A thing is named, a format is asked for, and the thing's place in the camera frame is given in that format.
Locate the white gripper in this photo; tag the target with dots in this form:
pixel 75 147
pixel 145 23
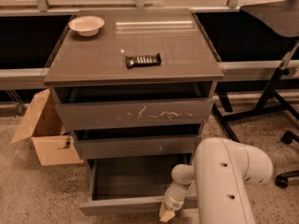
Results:
pixel 172 202

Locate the grey bottom drawer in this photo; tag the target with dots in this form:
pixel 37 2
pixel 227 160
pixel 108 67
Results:
pixel 130 185

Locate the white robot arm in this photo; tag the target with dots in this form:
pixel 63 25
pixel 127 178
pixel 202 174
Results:
pixel 220 171

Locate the grey middle drawer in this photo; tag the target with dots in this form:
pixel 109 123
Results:
pixel 138 141

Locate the scratched grey top drawer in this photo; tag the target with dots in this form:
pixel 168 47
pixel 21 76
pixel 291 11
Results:
pixel 135 105

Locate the grey drawer cabinet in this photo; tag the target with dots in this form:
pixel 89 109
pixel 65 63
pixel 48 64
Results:
pixel 100 60

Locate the open cardboard box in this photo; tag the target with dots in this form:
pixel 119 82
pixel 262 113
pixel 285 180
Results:
pixel 53 143

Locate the black snack bar wrapper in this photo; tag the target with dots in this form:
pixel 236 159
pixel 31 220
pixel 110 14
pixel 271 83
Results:
pixel 143 60

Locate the white bowl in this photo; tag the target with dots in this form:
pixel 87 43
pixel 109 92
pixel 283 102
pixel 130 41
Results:
pixel 87 25

